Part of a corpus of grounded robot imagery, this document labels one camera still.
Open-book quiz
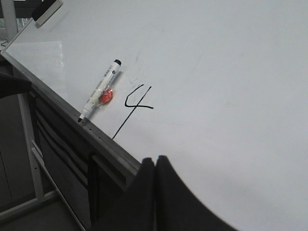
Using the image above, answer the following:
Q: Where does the grey metal stand frame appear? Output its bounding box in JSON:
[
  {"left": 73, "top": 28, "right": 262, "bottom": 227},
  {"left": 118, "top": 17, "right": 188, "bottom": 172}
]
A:
[{"left": 0, "top": 0, "right": 86, "bottom": 231}]

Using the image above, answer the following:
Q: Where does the white whiteboard marker pen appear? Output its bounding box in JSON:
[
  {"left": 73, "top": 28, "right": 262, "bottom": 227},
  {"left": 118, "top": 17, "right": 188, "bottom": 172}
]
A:
[{"left": 78, "top": 59, "right": 122, "bottom": 122}]

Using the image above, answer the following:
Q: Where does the white whiteboard with aluminium frame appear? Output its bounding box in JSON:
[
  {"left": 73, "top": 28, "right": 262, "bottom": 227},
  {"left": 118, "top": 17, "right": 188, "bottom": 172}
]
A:
[{"left": 3, "top": 0, "right": 308, "bottom": 231}]

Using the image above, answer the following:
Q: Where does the red magnet taped to marker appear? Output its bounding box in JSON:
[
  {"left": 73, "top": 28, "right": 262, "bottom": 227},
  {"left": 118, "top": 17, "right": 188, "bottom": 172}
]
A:
[{"left": 94, "top": 87, "right": 115, "bottom": 109}]

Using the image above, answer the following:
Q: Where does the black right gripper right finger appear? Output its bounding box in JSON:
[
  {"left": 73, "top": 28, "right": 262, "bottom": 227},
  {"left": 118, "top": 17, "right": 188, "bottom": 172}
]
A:
[{"left": 155, "top": 155, "right": 236, "bottom": 231}]

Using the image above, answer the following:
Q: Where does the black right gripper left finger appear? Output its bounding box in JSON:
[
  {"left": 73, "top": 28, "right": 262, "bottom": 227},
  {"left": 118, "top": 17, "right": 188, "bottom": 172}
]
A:
[{"left": 0, "top": 73, "right": 32, "bottom": 99}]

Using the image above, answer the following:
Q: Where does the whiteboard eraser black white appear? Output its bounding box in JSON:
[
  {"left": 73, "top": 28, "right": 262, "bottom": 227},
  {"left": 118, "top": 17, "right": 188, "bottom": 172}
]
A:
[{"left": 31, "top": 0, "right": 63, "bottom": 26}]

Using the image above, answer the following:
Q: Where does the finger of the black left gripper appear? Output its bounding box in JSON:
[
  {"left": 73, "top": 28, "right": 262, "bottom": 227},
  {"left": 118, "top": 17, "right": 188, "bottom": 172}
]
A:
[{"left": 91, "top": 158, "right": 154, "bottom": 231}]

